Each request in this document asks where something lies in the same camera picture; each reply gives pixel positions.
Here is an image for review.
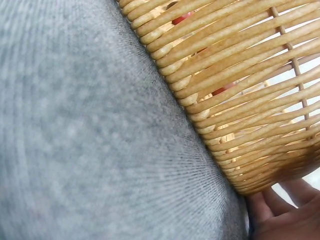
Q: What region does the person's right hand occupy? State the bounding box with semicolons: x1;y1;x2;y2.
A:
246;177;320;240

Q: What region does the red round object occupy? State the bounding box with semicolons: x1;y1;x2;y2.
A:
172;11;195;26
212;81;237;97

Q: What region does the woven wicker basket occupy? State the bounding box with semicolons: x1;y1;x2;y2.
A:
115;0;320;197

